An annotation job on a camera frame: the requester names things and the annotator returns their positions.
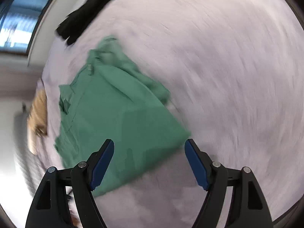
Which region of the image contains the beige striped cloth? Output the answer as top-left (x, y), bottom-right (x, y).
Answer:
top-left (26, 89), bottom-right (48, 155)

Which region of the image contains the black folded cloth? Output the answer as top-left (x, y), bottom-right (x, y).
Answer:
top-left (55, 0), bottom-right (133, 46)

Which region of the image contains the lavender blanket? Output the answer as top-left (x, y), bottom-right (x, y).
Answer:
top-left (14, 0), bottom-right (304, 228)

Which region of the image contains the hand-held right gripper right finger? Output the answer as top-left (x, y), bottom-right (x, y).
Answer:
top-left (184, 138), bottom-right (273, 228)

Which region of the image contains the window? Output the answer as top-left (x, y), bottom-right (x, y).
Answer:
top-left (0, 0), bottom-right (60, 55)

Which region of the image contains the green work jacket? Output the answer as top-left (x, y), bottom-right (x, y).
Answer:
top-left (54, 35), bottom-right (192, 197)

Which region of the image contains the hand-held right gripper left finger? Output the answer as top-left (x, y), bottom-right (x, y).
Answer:
top-left (25, 138), bottom-right (115, 228)

